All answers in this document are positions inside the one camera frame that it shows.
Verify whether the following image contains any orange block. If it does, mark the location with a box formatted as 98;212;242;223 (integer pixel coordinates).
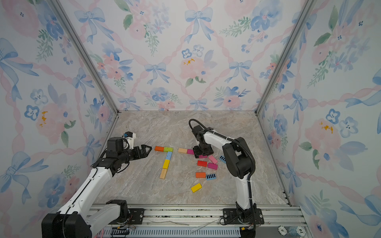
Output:
195;172;206;179
155;146;164;152

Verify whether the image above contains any tan wooden block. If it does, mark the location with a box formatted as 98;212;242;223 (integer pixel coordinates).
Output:
178;148;188;154

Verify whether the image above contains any yellow block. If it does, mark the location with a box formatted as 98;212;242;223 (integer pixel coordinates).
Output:
162;159;170;170
191;183;202;193

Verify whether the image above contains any light blue block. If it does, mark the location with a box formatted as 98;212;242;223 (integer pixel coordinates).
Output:
165;152;173;161

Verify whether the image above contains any striped natural wood block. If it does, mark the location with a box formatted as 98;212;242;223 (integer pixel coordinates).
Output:
159;168;168;179

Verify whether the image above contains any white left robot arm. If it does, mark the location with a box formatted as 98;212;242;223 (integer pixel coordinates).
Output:
41;132;152;238

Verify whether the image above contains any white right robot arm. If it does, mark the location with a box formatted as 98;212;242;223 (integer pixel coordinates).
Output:
190;124;256;224

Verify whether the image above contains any light pink block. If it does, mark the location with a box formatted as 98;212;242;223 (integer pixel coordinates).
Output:
208;155;218;164

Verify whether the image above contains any red block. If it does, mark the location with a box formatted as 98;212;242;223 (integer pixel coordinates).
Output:
197;160;208;167

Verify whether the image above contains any magenta block flat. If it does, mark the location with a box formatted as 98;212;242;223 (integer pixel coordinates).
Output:
207;163;218;170

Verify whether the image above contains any blue slotted block far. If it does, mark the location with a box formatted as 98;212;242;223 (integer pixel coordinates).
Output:
219;156;226;164

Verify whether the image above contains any blue slotted block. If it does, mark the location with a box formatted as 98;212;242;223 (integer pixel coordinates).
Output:
219;156;226;164
205;174;217;180

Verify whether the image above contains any blue slotted block near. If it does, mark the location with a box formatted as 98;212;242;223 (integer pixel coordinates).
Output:
205;174;217;180

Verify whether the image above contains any yellow block front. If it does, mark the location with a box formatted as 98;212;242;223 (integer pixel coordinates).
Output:
191;183;202;193

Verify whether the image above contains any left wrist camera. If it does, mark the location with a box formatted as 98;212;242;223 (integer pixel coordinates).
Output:
123;131;137;149

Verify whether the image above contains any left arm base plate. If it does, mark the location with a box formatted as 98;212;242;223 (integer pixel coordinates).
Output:
127;208;145;225

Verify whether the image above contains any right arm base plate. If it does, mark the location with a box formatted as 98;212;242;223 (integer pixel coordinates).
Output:
222;208;265;226

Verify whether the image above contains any aluminium front rail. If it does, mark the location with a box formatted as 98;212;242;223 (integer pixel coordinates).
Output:
89;204;312;238

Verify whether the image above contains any aluminium left corner post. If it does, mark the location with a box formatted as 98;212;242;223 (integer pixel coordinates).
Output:
47;0;119;114

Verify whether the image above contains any aluminium corner post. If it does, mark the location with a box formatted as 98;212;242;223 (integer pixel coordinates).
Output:
256;0;316;116
47;0;119;114

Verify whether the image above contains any aluminium right corner post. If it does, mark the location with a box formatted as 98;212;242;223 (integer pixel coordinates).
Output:
256;0;316;116

